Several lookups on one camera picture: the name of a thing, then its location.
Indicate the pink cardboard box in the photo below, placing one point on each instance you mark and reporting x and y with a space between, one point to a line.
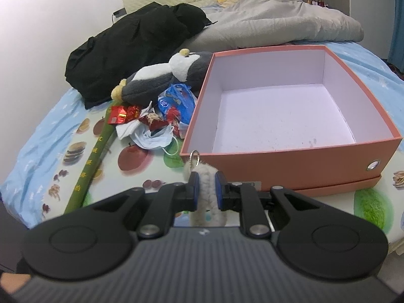
284 167

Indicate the red foil wrapper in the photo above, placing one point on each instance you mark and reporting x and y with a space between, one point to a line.
120 115
155 123

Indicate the fruit printed bed sheet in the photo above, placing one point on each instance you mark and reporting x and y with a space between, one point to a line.
47 126

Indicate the white crumpled tissue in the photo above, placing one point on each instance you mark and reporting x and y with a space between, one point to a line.
126 131

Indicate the blue snack packet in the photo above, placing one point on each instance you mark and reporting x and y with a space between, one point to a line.
176 104

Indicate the long green strip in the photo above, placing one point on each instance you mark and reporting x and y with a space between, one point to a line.
91 161

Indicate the grey white penguin plush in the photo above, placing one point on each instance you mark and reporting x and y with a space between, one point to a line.
148 85

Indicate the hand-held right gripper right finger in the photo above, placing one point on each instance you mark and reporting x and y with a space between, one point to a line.
218 192

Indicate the black wall charger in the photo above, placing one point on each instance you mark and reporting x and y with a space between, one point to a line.
119 12

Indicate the row of small bottles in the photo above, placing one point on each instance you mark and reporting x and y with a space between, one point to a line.
315 2

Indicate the black jacket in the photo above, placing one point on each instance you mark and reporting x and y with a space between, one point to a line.
126 44

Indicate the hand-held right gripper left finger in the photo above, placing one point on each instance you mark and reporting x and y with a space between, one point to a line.
194 192

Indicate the blue curtain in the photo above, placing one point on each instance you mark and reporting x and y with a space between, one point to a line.
397 22

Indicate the grey quilt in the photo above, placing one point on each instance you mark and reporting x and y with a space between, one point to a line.
268 22

